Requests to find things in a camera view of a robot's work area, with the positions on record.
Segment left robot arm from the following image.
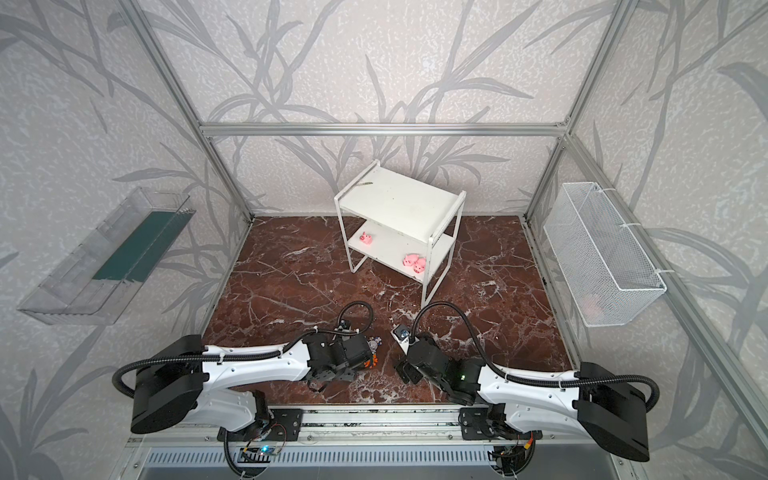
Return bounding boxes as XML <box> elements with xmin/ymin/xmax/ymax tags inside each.
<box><xmin>112</xmin><ymin>329</ymin><xmax>376</xmax><ymax>439</ymax></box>

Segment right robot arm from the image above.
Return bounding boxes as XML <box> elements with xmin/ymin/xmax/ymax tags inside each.
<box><xmin>392</xmin><ymin>325</ymin><xmax>652</xmax><ymax>462</ymax></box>

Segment white two-tier shelf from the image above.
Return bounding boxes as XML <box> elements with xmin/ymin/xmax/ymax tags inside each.
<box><xmin>334</xmin><ymin>160</ymin><xmax>467</xmax><ymax>306</ymax></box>

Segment white hooded Doraemon figure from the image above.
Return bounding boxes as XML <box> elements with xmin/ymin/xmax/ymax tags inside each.
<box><xmin>368</xmin><ymin>337</ymin><xmax>382</xmax><ymax>354</ymax></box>

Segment pink toy in basket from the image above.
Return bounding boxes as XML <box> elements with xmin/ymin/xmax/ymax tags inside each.
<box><xmin>581</xmin><ymin>294</ymin><xmax>604</xmax><ymax>324</ymax></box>

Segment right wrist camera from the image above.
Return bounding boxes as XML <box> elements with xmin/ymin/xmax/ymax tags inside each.
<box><xmin>391</xmin><ymin>324</ymin><xmax>411</xmax><ymax>354</ymax></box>

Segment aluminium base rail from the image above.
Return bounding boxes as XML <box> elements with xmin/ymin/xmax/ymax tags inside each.
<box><xmin>128</xmin><ymin>403</ymin><xmax>625</xmax><ymax>450</ymax></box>

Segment white wire mesh basket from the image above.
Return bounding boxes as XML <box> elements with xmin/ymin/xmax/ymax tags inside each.
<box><xmin>544</xmin><ymin>182</ymin><xmax>667</xmax><ymax>327</ymax></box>

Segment clear plastic wall bin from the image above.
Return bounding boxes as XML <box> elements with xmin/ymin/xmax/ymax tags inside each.
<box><xmin>18</xmin><ymin>187</ymin><xmax>196</xmax><ymax>326</ymax></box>

